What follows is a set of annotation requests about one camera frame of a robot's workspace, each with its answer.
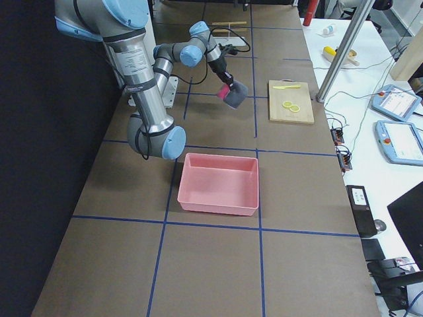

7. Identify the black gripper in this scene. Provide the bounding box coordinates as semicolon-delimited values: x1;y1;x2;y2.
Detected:
211;57;234;87

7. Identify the grey and magenta cloth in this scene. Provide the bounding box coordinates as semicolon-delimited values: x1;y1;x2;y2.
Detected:
216;80;249;109

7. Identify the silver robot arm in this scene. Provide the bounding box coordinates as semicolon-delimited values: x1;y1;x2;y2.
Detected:
54;1;186;160
153;21;236;98

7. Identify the white towel rack tray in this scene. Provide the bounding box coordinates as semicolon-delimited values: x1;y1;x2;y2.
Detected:
214;36;247;47

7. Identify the wooden rack rod inner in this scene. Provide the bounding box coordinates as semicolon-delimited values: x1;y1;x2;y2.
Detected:
211;28;249;33

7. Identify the wooden rack rod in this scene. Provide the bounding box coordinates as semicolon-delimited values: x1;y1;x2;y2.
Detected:
211;21;247;27
211;28;249;33

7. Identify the wooden rack rod outer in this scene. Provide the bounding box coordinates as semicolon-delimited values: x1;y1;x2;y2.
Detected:
211;21;247;27

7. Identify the lemon slice upper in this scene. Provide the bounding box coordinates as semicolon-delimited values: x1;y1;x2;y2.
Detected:
282;101;292;108

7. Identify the lemon slice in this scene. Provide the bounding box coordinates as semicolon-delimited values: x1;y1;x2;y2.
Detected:
282;101;292;108
289;104;300;113

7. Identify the yellow plastic knife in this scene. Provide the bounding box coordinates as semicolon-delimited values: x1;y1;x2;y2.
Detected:
272;85;301;90

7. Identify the wooden cutting board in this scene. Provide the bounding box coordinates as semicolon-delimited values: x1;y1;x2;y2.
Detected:
268;80;315;125

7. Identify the lemon slice lower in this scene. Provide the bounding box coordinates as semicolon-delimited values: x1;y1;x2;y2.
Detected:
289;104;300;113

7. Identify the red bottle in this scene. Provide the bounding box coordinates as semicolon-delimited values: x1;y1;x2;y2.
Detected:
303;0;319;26

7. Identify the white plastic bottle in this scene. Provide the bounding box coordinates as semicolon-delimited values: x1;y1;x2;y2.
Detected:
318;24;336;37

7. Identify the pink plastic bin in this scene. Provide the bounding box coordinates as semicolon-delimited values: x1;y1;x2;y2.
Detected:
177;153;259;216

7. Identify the upper orange connector block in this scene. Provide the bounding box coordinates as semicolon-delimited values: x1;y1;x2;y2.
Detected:
330;127;344;145

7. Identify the orange connector block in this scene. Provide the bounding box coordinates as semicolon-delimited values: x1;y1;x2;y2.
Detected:
330;127;344;145
336;149;352;172

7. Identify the lower orange connector block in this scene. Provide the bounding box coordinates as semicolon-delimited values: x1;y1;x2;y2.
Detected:
336;149;352;172

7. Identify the upper teach pendant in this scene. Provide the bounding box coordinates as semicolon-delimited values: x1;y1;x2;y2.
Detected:
370;85;422;122

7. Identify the teach pendant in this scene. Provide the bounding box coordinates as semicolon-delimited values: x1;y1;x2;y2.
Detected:
370;85;422;122
374;120;422;166

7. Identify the lower teach pendant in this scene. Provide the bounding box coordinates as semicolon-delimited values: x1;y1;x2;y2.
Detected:
374;120;422;166

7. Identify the black box with label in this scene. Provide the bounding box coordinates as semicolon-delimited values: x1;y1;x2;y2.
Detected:
346;185;377;238

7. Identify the black monitor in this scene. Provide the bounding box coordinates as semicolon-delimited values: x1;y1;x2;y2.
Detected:
387;184;422;269

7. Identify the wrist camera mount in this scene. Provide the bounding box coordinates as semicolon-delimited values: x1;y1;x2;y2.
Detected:
219;44;239;56

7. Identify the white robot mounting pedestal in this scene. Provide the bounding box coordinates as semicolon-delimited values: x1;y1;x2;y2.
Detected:
126;73;178;109

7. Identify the aluminium frame post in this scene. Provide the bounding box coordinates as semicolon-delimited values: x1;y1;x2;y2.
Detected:
316;0;374;103

